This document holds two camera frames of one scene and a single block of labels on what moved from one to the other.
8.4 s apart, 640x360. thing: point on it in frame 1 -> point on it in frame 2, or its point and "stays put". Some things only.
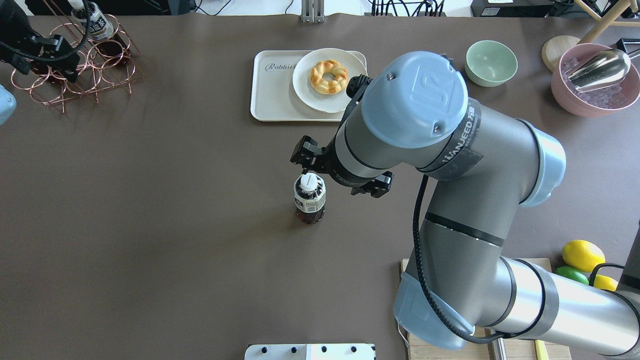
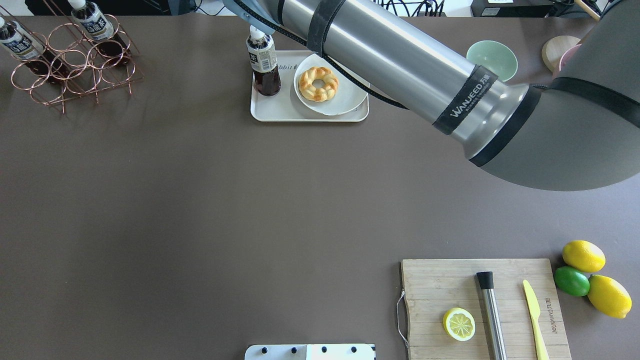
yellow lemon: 582,255 stays put
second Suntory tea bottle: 101,28 stays put
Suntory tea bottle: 309,193 -> 263,60
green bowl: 490,63 stays put
